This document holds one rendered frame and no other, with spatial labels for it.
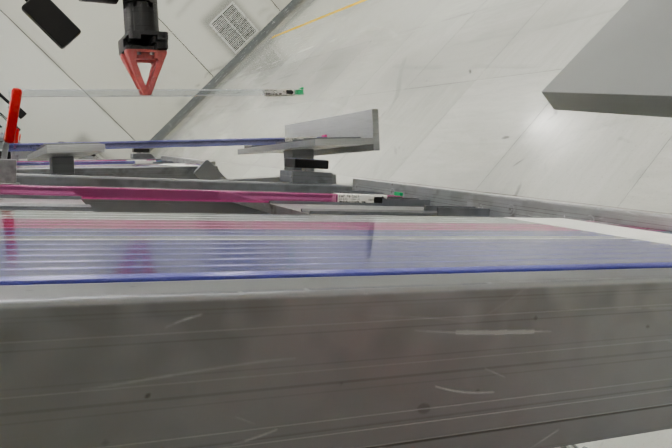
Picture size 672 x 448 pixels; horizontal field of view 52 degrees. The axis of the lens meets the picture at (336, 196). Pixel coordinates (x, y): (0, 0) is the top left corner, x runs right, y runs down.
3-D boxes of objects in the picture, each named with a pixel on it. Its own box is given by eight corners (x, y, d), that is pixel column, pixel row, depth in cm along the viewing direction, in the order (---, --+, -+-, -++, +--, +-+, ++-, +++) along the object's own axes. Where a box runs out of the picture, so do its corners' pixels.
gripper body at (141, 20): (129, 41, 112) (126, -5, 112) (118, 52, 121) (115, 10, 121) (169, 42, 115) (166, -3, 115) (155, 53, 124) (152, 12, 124)
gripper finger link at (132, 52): (129, 93, 114) (125, 36, 114) (121, 98, 120) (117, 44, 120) (170, 93, 117) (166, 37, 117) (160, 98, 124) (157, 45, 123)
